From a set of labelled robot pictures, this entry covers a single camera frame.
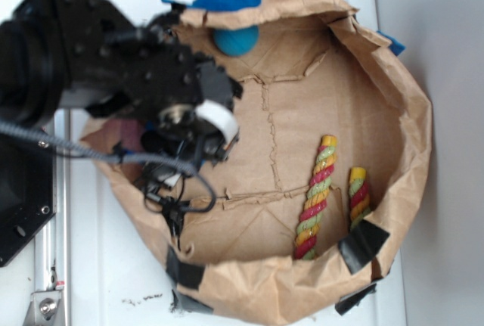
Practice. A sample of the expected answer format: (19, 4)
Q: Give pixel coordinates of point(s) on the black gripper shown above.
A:
(161, 83)

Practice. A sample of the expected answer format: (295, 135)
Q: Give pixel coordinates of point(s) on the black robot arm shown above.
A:
(85, 54)

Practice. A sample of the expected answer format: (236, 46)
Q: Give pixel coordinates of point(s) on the blue rubber ball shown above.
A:
(236, 42)

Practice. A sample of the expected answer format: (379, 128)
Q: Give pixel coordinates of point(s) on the brown paper bag bin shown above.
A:
(317, 196)

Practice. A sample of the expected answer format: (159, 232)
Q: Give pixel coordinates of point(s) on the white plastic tray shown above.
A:
(114, 279)

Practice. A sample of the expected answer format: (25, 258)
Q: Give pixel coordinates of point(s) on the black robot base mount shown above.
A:
(27, 193)

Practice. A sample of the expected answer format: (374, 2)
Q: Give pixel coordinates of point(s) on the aluminium frame rail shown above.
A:
(50, 301)

